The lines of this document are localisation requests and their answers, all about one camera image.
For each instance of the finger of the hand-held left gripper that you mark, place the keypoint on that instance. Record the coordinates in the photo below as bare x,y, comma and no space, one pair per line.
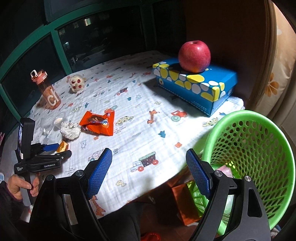
61,155
49,147

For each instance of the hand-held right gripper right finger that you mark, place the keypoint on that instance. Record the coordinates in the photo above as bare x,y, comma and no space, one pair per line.
198,172

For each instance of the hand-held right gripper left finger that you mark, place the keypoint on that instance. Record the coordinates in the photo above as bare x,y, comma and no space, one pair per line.
99,173

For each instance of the small gold candy wrapper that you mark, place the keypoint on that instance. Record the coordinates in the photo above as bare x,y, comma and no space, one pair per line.
63,146

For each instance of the clear plastic cup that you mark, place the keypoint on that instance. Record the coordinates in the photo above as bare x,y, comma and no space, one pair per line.
47,127

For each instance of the white paper ball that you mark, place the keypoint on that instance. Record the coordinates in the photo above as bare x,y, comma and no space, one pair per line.
70,131

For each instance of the pink snack bag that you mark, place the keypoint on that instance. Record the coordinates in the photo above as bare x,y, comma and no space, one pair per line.
225,172

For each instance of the small pudding cup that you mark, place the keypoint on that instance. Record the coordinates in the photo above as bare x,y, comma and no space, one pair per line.
59,120

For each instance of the orange snack wrapper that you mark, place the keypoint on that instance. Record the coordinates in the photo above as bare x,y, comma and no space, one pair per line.
101,126

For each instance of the green plastic basket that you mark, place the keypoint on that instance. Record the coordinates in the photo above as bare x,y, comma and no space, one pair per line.
266,162

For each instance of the person's left forearm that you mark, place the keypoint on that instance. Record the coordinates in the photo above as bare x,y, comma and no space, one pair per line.
7,204

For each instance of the person's left hand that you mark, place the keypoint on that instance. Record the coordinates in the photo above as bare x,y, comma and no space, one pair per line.
20,186

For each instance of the orange paper bag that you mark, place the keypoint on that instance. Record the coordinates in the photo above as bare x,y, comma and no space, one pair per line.
185,204

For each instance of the orange water bottle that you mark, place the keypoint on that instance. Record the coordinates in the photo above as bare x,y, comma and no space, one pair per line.
49,95

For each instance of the person's dark trousers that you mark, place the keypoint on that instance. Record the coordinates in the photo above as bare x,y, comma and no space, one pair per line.
129,220

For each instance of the printed white blanket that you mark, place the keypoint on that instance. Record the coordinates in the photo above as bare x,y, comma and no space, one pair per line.
143,139

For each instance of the cream skull toy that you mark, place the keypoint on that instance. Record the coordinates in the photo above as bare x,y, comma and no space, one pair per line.
77,84

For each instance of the red object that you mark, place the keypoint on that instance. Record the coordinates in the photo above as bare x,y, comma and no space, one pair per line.
150,237

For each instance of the blue spotted tissue box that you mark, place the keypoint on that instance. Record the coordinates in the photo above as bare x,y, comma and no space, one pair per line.
196,88

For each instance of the red apple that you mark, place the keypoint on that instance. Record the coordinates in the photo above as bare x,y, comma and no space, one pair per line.
194,56

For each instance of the floral cream curtain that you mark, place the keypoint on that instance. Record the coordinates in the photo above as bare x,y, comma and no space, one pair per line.
279,69

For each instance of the brown wooden board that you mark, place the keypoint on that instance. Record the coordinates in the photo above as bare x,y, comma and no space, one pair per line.
231,27

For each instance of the green window frame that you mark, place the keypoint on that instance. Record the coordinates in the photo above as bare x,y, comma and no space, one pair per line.
62,53

